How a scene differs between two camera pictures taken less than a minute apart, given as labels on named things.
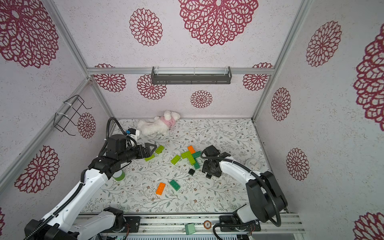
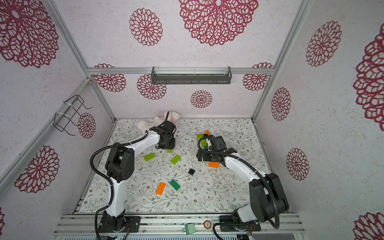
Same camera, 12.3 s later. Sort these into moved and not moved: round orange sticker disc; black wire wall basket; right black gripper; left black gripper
Moved: right black gripper; left black gripper
Not moved: round orange sticker disc; black wire wall basket
